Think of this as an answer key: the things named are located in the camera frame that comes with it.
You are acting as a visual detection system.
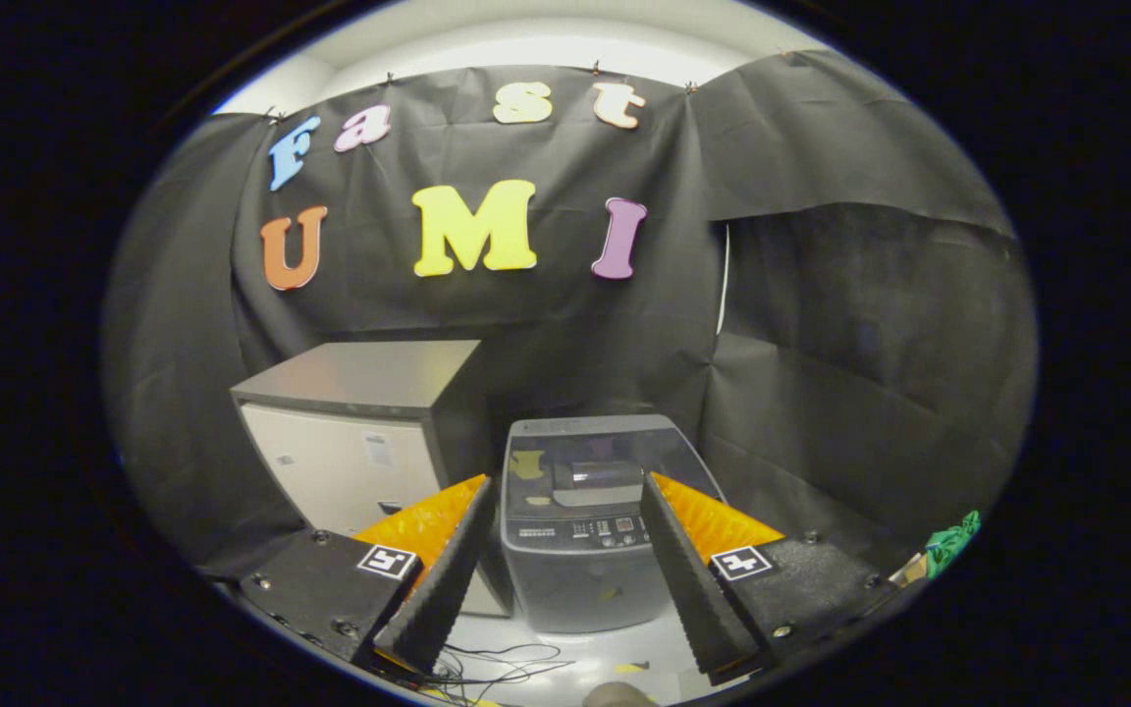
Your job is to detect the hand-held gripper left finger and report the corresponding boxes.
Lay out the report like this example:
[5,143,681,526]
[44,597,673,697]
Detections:
[237,474,498,679]

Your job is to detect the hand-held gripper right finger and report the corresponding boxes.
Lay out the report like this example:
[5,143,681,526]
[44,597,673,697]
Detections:
[639,471,898,686]

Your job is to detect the grey washing machine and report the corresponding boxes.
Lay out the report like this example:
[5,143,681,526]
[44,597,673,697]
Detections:
[499,412,728,634]

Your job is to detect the grey cabinet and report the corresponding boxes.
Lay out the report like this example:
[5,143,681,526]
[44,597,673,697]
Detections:
[230,339,512,620]

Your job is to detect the black backdrop cloth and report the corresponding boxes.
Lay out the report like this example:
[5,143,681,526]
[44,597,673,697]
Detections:
[102,49,1038,580]

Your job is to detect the green cloth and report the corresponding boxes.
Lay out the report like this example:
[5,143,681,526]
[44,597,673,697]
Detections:
[924,509,982,580]

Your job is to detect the black floor cables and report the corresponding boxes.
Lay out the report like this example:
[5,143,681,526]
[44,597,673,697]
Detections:
[428,643,576,706]

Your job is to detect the white hanging cable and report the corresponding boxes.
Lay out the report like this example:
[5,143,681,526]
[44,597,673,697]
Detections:
[716,221,731,337]

